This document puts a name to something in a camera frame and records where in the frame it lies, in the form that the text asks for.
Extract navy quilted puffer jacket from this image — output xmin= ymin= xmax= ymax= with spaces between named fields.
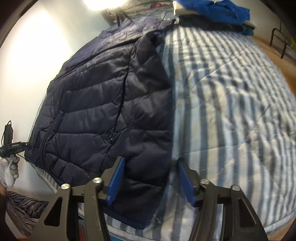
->
xmin=25 ymin=18 xmax=174 ymax=229

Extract blue and white folded clothes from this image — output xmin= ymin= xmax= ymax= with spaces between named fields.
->
xmin=173 ymin=1 xmax=256 ymax=36

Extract white gloved left hand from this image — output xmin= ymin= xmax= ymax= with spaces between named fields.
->
xmin=1 ymin=155 xmax=20 ymax=188

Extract dark striped cloth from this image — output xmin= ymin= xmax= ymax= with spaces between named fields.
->
xmin=6 ymin=191 xmax=49 ymax=237

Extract blue white striped bed quilt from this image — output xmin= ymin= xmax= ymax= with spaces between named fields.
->
xmin=32 ymin=17 xmax=296 ymax=241

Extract floral patterned pillow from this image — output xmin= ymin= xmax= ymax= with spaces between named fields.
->
xmin=104 ymin=0 xmax=174 ymax=20

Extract black tripod stand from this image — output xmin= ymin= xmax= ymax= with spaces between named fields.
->
xmin=115 ymin=10 xmax=133 ymax=28

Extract black metal rack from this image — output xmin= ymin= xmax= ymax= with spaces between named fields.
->
xmin=269 ymin=21 xmax=292 ymax=59

